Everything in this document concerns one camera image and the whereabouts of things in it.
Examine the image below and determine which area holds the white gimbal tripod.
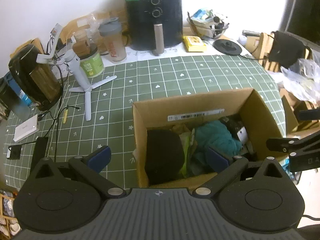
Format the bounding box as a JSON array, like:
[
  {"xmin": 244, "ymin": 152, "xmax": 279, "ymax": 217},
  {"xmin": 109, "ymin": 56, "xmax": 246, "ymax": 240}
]
[{"xmin": 36, "ymin": 23, "xmax": 117, "ymax": 121}]

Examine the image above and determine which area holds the clear plastic bag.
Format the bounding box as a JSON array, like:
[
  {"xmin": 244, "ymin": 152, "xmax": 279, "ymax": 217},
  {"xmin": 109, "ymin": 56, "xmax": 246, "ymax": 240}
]
[{"xmin": 281, "ymin": 58, "xmax": 320, "ymax": 103}]

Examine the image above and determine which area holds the black kettle base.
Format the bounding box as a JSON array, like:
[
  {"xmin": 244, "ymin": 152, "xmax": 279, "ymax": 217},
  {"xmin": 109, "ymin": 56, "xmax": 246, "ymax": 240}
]
[{"xmin": 212, "ymin": 39, "xmax": 243, "ymax": 56}]

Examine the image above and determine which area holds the black air fryer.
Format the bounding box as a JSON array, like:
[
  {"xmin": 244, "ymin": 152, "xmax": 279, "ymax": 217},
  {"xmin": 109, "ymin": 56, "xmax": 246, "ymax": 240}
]
[{"xmin": 124, "ymin": 0, "xmax": 183, "ymax": 56}]

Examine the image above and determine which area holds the glass bowl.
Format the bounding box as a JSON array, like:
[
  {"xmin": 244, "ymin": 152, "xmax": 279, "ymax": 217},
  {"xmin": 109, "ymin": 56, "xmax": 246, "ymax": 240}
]
[{"xmin": 186, "ymin": 8, "xmax": 230, "ymax": 40}]

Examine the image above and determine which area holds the green round tub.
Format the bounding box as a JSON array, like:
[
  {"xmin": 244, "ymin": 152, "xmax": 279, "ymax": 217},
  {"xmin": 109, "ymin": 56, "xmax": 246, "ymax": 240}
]
[{"xmin": 79, "ymin": 51, "xmax": 105, "ymax": 79}]

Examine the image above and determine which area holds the green wet wipes pack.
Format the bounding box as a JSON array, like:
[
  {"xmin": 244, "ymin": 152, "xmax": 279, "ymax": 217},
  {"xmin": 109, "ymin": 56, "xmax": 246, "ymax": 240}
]
[{"xmin": 178, "ymin": 129, "xmax": 198, "ymax": 178}]

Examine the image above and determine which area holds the small cardboard box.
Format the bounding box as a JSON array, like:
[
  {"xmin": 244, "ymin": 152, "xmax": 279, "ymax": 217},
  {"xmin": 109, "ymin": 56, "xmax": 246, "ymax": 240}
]
[{"xmin": 279, "ymin": 88, "xmax": 320, "ymax": 133}]

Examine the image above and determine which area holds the white flat box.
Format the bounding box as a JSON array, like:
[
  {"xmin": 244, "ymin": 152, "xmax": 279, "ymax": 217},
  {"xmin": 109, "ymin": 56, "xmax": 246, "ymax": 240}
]
[{"xmin": 13, "ymin": 114, "xmax": 41, "ymax": 142}]

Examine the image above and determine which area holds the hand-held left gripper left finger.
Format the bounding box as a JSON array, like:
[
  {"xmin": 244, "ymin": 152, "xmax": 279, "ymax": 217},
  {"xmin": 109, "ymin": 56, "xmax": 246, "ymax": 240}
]
[{"xmin": 30, "ymin": 146, "xmax": 127, "ymax": 197}]

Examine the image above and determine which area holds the black power adapter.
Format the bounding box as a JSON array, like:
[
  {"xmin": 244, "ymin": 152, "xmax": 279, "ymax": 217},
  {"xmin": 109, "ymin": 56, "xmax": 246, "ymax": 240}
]
[{"xmin": 32, "ymin": 136, "xmax": 50, "ymax": 168}]

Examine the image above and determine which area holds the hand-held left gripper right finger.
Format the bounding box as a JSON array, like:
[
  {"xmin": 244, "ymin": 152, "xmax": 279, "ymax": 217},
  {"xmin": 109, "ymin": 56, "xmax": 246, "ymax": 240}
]
[{"xmin": 192, "ymin": 147, "xmax": 288, "ymax": 196}]

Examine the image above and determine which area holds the black fuzzy cloth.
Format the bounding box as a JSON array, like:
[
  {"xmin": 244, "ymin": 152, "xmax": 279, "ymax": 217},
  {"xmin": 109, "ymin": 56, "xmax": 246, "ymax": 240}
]
[{"xmin": 146, "ymin": 129, "xmax": 185, "ymax": 185}]

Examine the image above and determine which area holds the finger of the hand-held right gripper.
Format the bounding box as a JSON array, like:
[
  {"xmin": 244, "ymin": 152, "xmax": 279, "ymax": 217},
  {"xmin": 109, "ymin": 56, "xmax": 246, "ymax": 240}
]
[
  {"xmin": 266, "ymin": 132, "xmax": 320, "ymax": 154},
  {"xmin": 298, "ymin": 108, "xmax": 320, "ymax": 121}
]

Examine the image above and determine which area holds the green checked tablecloth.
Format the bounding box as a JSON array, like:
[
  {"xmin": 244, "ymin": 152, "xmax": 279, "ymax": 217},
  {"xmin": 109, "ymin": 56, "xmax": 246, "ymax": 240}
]
[{"xmin": 0, "ymin": 54, "xmax": 287, "ymax": 188}]

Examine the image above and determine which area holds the teal white packet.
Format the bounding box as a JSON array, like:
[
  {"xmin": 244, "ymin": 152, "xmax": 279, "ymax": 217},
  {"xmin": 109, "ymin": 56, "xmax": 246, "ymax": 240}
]
[{"xmin": 193, "ymin": 9, "xmax": 213, "ymax": 21}]

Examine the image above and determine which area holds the yellow wipes pack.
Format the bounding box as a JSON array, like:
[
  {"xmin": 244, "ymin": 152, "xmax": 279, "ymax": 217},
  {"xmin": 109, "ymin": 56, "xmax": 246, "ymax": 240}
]
[{"xmin": 182, "ymin": 35, "xmax": 208, "ymax": 53}]

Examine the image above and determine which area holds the small black square plug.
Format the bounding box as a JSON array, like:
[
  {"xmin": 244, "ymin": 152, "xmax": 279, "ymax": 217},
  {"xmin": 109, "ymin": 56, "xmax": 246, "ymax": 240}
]
[{"xmin": 7, "ymin": 145, "xmax": 23, "ymax": 160}]

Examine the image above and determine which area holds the wooden shoe rack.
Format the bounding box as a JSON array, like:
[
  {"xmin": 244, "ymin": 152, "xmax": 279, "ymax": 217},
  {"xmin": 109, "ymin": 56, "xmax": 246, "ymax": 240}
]
[{"xmin": 0, "ymin": 189, "xmax": 21, "ymax": 238}]

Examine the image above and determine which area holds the wooden chair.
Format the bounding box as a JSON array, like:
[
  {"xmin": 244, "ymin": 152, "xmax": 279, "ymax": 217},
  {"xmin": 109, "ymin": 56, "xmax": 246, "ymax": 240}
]
[{"xmin": 243, "ymin": 30, "xmax": 316, "ymax": 72}]

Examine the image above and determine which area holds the shaker bottle grey lid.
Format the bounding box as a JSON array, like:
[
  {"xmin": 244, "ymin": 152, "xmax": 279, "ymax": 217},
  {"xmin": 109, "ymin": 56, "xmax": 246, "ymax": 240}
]
[{"xmin": 98, "ymin": 17, "xmax": 128, "ymax": 64}]

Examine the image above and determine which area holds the dark monitor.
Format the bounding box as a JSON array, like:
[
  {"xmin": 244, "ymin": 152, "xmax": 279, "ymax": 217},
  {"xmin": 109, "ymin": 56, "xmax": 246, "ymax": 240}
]
[{"xmin": 278, "ymin": 0, "xmax": 320, "ymax": 47}]

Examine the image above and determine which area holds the black kettle base cable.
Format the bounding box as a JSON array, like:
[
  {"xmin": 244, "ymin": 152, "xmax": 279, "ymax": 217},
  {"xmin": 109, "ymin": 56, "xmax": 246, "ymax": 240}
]
[{"xmin": 239, "ymin": 51, "xmax": 270, "ymax": 61}]

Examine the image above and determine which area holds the black electric kettle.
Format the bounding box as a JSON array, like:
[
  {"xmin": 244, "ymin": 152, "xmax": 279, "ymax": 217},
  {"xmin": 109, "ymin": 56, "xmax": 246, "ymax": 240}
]
[{"xmin": 8, "ymin": 43, "xmax": 63, "ymax": 111}]

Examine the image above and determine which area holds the black bag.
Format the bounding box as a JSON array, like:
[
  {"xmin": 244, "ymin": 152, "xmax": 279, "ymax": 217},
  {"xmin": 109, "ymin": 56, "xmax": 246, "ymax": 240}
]
[{"xmin": 268, "ymin": 31, "xmax": 312, "ymax": 70}]

